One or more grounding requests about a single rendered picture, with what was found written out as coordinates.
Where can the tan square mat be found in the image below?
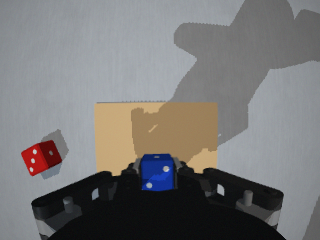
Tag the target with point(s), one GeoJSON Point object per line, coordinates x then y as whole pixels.
{"type": "Point", "coordinates": [126, 131]}

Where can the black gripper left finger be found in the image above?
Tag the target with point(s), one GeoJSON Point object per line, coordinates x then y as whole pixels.
{"type": "Point", "coordinates": [53, 210]}

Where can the red die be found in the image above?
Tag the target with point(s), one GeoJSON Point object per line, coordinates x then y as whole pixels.
{"type": "Point", "coordinates": [41, 157]}

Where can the blue die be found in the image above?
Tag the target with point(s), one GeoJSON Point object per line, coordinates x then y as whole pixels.
{"type": "Point", "coordinates": [157, 172]}

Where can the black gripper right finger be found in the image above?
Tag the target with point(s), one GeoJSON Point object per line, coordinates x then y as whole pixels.
{"type": "Point", "coordinates": [256, 199]}

